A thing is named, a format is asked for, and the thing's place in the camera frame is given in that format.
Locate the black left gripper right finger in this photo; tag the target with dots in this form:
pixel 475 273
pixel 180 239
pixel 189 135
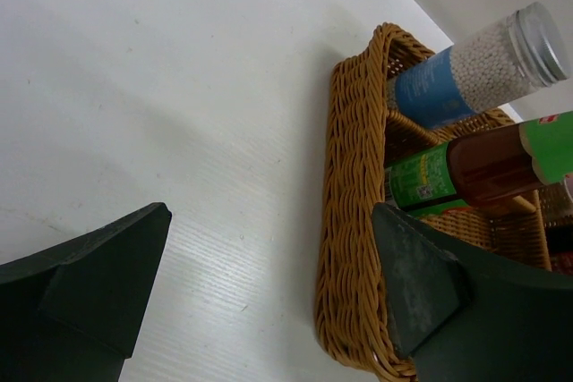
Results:
pixel 461 313

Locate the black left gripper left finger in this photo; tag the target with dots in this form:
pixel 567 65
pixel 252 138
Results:
pixel 73 312

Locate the red sauce bottle green label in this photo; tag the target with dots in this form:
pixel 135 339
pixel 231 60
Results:
pixel 482 169

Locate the clear jar white beads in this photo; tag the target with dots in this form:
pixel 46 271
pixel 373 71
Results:
pixel 507 60

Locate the woven wicker divided basket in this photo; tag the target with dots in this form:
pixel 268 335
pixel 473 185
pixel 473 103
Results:
pixel 363 135

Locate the dark red label bottle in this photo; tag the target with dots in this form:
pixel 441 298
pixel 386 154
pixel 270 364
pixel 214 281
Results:
pixel 559 242

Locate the pink white bottle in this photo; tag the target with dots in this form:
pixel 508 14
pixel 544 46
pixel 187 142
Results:
pixel 567 185

